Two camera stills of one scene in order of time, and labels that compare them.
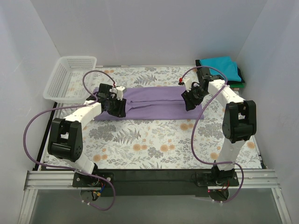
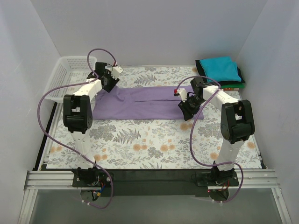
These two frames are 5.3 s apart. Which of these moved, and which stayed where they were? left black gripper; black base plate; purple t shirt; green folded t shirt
Moved: left black gripper
Stayed: purple t shirt; black base plate; green folded t shirt
